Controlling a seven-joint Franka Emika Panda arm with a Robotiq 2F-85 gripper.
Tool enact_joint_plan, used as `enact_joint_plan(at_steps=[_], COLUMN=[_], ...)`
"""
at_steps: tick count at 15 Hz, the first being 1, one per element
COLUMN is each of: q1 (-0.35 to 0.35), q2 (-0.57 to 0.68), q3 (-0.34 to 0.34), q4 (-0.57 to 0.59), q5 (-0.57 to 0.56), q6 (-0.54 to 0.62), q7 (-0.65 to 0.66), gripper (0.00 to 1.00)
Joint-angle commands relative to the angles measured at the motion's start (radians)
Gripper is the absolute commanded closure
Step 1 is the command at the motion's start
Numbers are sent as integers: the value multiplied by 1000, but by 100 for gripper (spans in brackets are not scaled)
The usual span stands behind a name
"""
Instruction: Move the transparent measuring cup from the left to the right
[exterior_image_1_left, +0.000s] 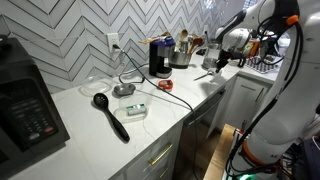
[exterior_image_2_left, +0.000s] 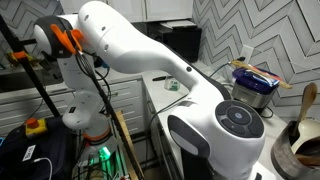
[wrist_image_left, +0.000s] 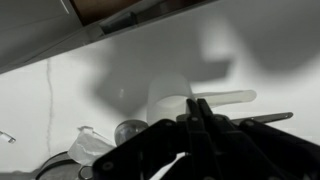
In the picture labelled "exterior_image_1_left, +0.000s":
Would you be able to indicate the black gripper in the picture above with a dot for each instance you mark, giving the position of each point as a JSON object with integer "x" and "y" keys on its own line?
{"x": 226, "y": 57}

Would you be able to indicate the transparent plastic measuring cup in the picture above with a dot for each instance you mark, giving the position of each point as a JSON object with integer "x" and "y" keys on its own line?
{"x": 218, "y": 77}

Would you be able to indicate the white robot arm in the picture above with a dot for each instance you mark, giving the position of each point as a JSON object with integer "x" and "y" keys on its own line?
{"x": 293, "y": 100}

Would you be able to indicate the metal spoon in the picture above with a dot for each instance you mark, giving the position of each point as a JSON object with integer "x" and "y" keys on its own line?
{"x": 203, "y": 76}

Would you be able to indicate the dark wooden spoon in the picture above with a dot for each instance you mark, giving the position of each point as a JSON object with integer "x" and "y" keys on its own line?
{"x": 196, "y": 42}

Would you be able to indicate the orange labelled bottle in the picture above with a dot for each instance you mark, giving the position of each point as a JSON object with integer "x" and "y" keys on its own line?
{"x": 254, "y": 48}

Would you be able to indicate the white corner cabinet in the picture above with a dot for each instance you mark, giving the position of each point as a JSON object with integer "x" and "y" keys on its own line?
{"x": 243, "y": 100}

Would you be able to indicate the steel utensil bowl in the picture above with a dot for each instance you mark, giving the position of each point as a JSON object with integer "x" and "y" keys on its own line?
{"x": 180, "y": 60}

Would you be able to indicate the light wooden spoon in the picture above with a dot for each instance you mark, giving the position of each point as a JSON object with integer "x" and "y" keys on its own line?
{"x": 183, "y": 35}

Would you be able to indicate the red round gadget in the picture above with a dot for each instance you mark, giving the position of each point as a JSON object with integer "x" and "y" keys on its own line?
{"x": 165, "y": 84}

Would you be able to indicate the black coffee maker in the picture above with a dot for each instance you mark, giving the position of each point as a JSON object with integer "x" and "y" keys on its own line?
{"x": 156, "y": 60}

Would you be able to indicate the flat wooden spatula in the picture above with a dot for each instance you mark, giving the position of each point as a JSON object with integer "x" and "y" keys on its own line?
{"x": 150, "y": 40}

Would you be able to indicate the green and white box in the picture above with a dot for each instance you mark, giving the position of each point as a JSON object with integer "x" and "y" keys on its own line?
{"x": 136, "y": 109}

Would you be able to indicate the small metal bowl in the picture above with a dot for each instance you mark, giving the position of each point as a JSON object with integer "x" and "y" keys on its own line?
{"x": 124, "y": 89}

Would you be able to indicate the white drawer cabinet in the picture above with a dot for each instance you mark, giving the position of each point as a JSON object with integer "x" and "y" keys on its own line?
{"x": 150, "y": 150}

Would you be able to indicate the clear plastic food container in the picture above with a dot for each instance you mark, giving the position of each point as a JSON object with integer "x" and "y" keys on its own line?
{"x": 122, "y": 115}

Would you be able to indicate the black slotted spoon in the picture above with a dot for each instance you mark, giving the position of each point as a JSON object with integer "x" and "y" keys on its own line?
{"x": 113, "y": 121}

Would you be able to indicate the clear glass lid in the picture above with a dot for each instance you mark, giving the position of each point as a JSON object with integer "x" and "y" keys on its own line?
{"x": 96, "y": 86}

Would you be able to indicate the black microwave oven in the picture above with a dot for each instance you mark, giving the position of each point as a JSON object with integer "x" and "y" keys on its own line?
{"x": 26, "y": 110}

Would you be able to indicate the white wall outlet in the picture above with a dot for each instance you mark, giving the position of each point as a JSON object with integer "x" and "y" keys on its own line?
{"x": 113, "y": 40}

